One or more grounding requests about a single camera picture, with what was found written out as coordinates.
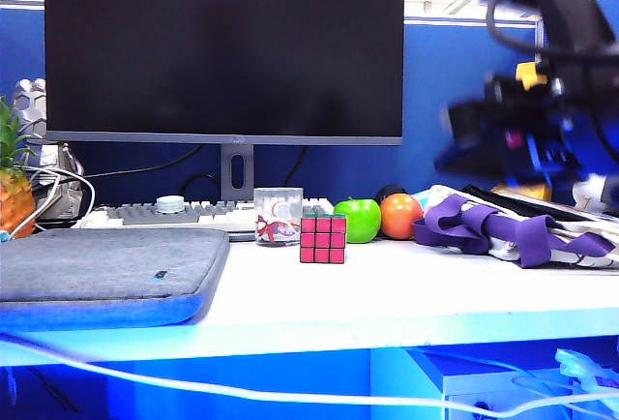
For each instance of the white grey plush toy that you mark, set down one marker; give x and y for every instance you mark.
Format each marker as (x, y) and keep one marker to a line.
(587, 195)

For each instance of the grey monitor stand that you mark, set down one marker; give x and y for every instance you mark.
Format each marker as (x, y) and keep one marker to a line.
(226, 173)

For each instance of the toy pineapple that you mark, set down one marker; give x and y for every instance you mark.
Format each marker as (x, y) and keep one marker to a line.
(14, 202)

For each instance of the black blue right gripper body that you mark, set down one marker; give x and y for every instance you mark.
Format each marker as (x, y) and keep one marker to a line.
(537, 139)

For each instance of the white storage box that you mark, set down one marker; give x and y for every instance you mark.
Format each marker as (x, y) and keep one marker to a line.
(483, 391)

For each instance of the green apple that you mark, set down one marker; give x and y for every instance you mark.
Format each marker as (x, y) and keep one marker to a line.
(362, 221)

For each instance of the black computer monitor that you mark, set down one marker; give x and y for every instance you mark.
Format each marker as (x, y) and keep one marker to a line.
(222, 52)

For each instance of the large yellow paper pouch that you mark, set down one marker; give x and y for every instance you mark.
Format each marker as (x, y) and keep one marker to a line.
(530, 74)

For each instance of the orange fruit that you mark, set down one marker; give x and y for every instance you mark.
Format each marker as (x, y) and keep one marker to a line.
(401, 217)

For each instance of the silver partition post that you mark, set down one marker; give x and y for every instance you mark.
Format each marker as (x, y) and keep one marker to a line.
(539, 33)

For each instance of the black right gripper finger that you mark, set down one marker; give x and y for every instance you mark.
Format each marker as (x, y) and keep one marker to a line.
(466, 122)
(457, 161)

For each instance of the black round object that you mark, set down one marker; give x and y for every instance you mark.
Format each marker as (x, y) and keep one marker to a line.
(389, 190)

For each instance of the grey laptop sleeve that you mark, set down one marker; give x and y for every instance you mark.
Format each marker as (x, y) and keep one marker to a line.
(106, 265)

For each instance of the clear printed glass cup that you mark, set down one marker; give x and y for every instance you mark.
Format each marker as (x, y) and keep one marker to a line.
(273, 207)

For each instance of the grey white mechanical keyboard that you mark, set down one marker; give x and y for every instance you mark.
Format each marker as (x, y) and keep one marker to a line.
(145, 215)

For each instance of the clear plastic bag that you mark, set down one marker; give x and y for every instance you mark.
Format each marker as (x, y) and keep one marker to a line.
(580, 367)

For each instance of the Rubik's cube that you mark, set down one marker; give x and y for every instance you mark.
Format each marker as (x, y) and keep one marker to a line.
(323, 240)

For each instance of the round white knob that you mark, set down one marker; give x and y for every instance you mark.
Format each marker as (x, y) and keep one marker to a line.
(170, 204)

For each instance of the silver robot figurine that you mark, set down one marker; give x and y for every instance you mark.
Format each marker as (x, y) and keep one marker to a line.
(34, 100)

